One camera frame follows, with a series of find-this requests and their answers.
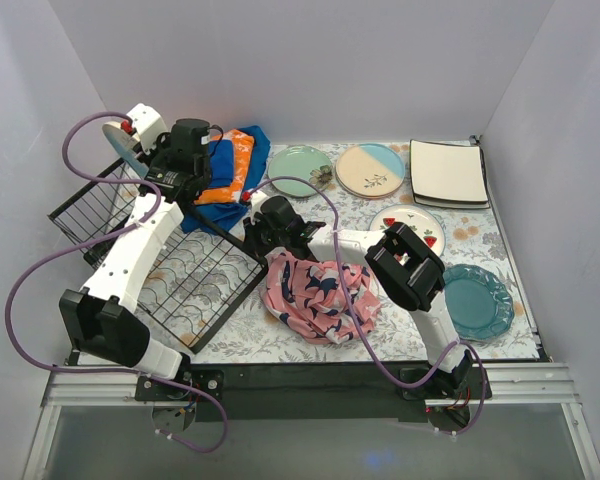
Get blue and orange cloth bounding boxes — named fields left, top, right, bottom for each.
left=194, top=125, right=271, bottom=231

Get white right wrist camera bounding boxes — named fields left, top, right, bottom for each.
left=241, top=190, right=269, bottom=222

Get mint green flower plate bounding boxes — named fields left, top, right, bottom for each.
left=267, top=145, right=333, bottom=198

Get cream round plate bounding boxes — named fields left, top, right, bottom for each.
left=102, top=121, right=149, bottom=178

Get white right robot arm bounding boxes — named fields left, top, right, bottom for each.
left=241, top=190, right=474, bottom=398

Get cream and pink plate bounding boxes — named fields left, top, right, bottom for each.
left=334, top=172, right=403, bottom=200

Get aluminium frame rail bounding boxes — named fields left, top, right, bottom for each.
left=24, top=362, right=600, bottom=479

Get black wire dish rack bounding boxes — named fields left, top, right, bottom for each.
left=49, top=161, right=273, bottom=362

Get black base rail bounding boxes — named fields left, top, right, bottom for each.
left=134, top=362, right=494, bottom=424

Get pink navy patterned shorts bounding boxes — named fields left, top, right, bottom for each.
left=261, top=250, right=381, bottom=344

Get teal round plate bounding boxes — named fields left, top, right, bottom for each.
left=443, top=264, right=515, bottom=343

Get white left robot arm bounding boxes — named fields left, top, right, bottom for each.
left=59, top=106, right=211, bottom=400

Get watermelon pattern round plate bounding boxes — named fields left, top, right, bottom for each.
left=370, top=205, right=446, bottom=256

